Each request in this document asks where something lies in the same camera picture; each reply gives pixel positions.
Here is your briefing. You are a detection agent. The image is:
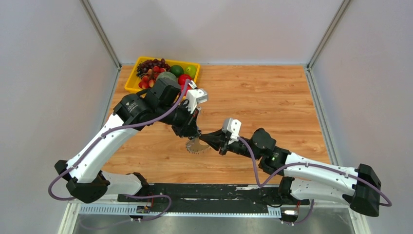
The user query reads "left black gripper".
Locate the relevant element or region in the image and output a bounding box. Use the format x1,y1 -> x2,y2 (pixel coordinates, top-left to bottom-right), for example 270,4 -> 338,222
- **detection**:
156,100 -> 200,138

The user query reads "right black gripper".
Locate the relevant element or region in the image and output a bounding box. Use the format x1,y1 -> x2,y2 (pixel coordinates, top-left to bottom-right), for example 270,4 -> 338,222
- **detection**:
199,129 -> 261,161

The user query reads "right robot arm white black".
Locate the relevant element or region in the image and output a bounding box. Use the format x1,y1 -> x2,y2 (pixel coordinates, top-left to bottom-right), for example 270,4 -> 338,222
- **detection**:
200,128 -> 381,217

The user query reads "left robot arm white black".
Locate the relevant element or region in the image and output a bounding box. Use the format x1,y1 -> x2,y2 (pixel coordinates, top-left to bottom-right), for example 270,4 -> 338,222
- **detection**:
55,78 -> 208,203

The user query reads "pink red apple lower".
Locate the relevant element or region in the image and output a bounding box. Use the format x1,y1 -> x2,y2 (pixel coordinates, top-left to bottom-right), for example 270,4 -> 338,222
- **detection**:
181,84 -> 192,96

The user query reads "red apple upper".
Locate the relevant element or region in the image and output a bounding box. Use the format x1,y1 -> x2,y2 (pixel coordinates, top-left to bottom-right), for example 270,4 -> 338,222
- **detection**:
178,74 -> 192,85

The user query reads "green netted melon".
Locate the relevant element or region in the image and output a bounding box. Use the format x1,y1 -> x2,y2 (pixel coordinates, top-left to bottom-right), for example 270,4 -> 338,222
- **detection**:
156,72 -> 178,83

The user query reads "dark green lime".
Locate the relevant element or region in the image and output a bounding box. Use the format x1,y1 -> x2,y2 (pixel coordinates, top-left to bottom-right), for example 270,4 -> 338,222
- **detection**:
169,65 -> 185,78

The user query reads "small red peaches cluster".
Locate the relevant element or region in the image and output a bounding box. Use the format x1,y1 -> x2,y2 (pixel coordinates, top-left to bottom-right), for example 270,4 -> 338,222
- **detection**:
137,66 -> 167,90

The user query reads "yellow plastic fruit tray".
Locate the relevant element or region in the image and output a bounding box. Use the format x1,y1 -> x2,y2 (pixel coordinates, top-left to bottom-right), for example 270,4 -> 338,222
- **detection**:
124,57 -> 200,93

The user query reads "dark purple grape bunch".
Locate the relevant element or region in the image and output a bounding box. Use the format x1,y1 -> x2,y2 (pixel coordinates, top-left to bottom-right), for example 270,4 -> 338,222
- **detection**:
136,58 -> 170,77

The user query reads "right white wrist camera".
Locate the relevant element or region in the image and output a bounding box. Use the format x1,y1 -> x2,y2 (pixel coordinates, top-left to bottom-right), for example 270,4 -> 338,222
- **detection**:
222,117 -> 242,145

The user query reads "left corner aluminium post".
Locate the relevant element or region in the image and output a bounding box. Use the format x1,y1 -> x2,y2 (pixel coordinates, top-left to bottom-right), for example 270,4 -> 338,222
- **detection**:
80,0 -> 122,71

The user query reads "corner aluminium post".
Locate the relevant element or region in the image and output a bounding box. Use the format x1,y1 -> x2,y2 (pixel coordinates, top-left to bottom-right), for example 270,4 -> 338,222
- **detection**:
80,0 -> 122,71
307,0 -> 352,71

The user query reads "right corner aluminium post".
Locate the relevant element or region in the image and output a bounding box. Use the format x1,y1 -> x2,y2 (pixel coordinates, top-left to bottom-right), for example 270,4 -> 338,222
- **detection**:
307,0 -> 352,71

